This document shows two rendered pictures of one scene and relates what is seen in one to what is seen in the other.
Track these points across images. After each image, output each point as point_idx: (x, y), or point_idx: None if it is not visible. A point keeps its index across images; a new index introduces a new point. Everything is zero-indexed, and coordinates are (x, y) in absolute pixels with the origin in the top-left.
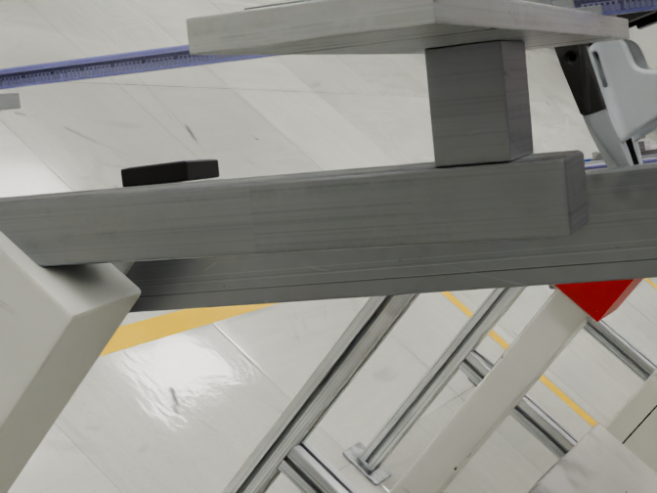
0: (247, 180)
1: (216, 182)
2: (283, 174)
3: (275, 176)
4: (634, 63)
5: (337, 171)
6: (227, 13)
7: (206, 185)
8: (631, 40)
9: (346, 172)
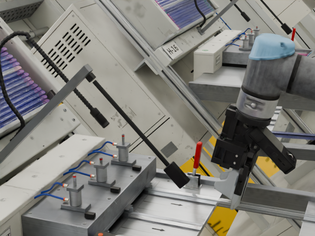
0: (301, 145)
1: (308, 146)
2: (297, 147)
3: (297, 146)
4: (232, 169)
5: (286, 145)
6: (277, 106)
7: (307, 144)
8: (232, 170)
9: (282, 143)
